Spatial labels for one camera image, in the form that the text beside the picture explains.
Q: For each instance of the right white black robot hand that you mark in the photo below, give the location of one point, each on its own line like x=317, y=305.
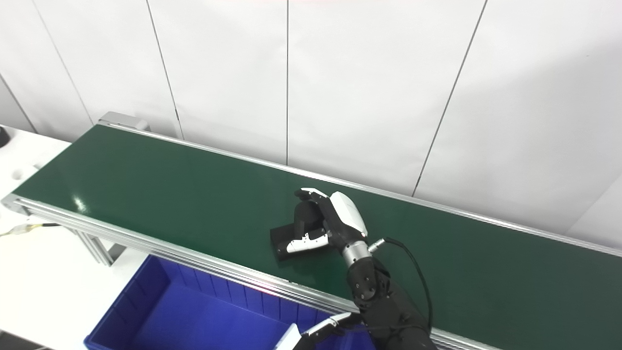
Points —
x=347, y=216

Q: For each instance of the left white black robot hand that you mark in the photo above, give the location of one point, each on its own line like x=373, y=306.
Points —
x=316, y=333

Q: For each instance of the black cylinder-on-plate part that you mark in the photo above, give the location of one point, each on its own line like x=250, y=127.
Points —
x=306, y=218

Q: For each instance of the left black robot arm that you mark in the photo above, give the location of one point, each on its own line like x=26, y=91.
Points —
x=316, y=346

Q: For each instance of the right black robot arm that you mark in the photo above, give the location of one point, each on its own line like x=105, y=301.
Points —
x=384, y=301

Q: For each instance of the blue plastic bin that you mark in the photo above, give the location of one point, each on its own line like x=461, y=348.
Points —
x=204, y=316

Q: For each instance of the aluminium conveyor leg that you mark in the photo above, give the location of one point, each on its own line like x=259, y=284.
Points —
x=99, y=248

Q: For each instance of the grey conveyor motor housing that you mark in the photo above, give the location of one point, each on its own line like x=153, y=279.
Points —
x=124, y=120

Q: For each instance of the green conveyor belt aluminium frame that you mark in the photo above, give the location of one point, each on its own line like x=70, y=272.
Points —
x=194, y=194

